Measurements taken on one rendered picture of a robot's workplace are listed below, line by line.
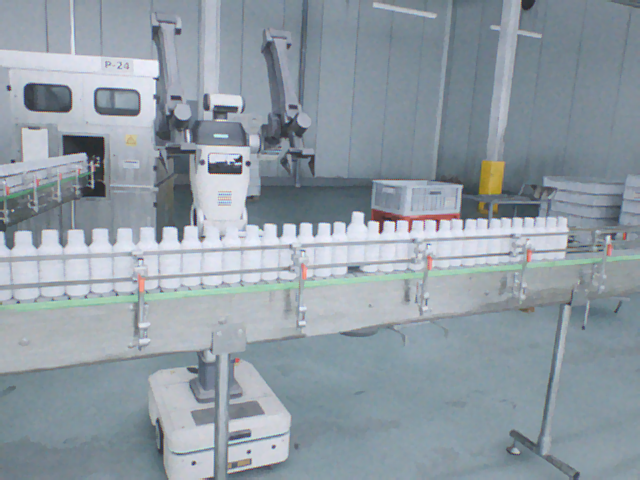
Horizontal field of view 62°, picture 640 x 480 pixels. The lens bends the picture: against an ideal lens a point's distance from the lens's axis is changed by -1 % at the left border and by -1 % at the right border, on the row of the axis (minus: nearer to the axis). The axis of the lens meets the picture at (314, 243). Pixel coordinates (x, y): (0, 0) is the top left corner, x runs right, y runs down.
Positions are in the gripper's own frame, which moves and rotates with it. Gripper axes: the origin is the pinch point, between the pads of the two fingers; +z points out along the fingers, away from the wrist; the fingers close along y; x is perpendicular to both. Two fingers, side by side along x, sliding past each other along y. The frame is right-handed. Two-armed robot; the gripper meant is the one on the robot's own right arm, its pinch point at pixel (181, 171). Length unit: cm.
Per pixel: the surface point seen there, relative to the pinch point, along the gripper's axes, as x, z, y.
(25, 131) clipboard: 295, -176, -98
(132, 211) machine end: 315, -106, -12
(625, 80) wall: 529, -443, 980
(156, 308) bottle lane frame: -25, 52, -13
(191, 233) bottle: -30.3, 32.8, -2.4
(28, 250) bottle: -35, 37, -42
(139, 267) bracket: -37, 43, -17
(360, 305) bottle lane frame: -16, 55, 51
